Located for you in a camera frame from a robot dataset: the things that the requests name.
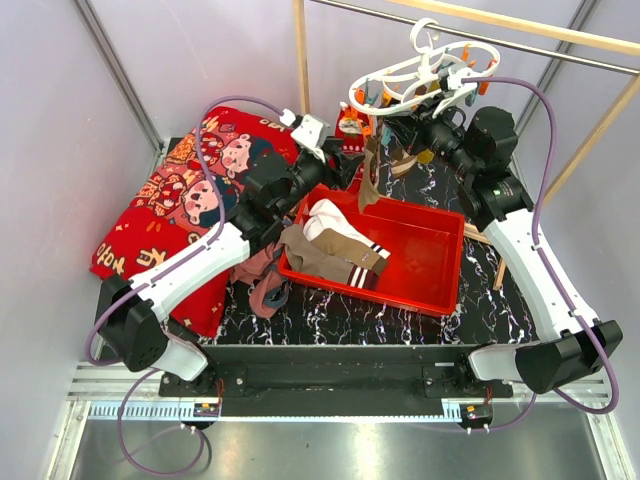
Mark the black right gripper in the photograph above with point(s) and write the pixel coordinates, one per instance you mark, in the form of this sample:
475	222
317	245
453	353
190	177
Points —
407	128

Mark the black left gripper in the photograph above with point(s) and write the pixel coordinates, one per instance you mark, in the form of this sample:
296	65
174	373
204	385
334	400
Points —
348	165

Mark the red christmas sock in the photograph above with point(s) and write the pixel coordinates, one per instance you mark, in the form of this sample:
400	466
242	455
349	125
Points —
349	124

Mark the white round clip hanger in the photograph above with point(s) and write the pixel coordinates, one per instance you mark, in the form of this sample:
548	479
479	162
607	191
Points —
414	81

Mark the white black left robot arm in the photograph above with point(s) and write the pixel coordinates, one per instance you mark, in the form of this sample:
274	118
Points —
130	313

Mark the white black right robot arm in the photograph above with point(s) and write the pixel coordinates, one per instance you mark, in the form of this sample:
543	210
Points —
572	342

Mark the brown hanging sock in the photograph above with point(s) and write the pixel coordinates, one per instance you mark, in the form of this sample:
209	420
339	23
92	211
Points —
401	163

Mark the mustard yellow hanging sock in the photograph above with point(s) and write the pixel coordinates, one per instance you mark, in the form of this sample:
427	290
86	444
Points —
425	157

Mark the white sock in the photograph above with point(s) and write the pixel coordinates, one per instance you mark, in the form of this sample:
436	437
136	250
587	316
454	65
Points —
326	215

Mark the taupe ribbed sock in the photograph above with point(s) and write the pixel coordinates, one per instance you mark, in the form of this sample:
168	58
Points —
302	256

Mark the red plastic bin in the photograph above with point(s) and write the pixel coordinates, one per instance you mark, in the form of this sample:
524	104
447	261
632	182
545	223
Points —
425	245

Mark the maroon striped cuff sock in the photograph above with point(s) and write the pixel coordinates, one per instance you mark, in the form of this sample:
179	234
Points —
363	278

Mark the pink and teal garment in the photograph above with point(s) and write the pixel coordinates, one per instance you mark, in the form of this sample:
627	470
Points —
271	290

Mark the red cartoon bear pillow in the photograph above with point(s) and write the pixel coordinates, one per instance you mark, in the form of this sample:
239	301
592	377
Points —
202	175

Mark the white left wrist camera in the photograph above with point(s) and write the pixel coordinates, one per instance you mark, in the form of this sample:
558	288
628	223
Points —
308	131

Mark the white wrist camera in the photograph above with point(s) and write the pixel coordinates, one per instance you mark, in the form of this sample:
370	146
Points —
308	131
455	86

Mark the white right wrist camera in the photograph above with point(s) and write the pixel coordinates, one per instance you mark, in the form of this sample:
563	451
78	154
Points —
455	86

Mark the wooden rack frame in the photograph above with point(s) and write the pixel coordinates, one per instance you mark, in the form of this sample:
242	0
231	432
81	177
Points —
566	37

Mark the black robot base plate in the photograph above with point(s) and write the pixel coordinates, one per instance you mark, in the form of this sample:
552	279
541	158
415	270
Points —
436	371

